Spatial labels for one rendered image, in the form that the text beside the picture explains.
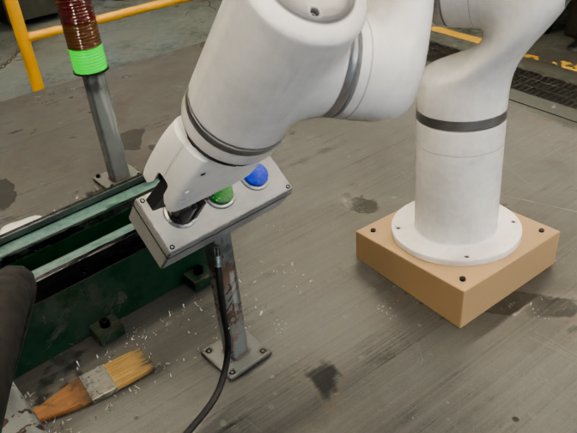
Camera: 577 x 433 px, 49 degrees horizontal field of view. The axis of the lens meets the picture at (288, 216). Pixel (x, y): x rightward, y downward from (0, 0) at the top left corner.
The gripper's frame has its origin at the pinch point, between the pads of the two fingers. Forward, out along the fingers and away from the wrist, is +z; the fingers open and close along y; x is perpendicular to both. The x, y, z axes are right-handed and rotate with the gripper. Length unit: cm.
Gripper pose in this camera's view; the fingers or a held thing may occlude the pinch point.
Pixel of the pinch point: (186, 201)
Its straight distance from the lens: 64.5
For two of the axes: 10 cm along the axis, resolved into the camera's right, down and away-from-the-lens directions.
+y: -7.5, 4.2, -5.2
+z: -3.7, 3.9, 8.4
